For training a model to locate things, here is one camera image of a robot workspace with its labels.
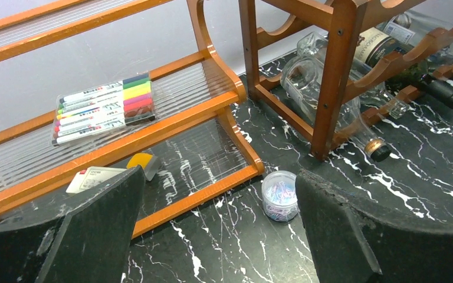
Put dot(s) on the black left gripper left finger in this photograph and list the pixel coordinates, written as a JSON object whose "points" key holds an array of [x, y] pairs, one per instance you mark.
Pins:
{"points": [[79, 238]]}

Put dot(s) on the clear jar of paper clips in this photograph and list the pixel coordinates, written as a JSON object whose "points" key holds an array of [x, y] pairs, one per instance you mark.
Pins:
{"points": [[279, 199]]}

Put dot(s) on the orange wooden shelf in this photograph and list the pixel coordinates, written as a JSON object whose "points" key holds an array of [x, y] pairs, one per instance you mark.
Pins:
{"points": [[190, 92]]}

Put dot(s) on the clear bottle open neck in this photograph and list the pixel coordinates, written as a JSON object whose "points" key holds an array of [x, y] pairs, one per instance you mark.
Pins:
{"points": [[315, 45]]}

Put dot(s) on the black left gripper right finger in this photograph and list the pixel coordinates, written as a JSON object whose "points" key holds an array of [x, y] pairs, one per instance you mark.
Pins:
{"points": [[353, 239]]}

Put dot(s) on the white and green small box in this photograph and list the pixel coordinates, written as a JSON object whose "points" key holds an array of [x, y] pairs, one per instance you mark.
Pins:
{"points": [[90, 177]]}

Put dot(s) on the yellow grey eraser block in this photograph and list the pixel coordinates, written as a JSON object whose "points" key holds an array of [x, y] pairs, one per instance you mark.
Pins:
{"points": [[149, 163]]}

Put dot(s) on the brown wooden wine rack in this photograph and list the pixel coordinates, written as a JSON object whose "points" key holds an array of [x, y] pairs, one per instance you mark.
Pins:
{"points": [[344, 21]]}

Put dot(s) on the pack of coloured markers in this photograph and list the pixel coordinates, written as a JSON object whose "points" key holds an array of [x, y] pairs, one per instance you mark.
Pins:
{"points": [[104, 108]]}

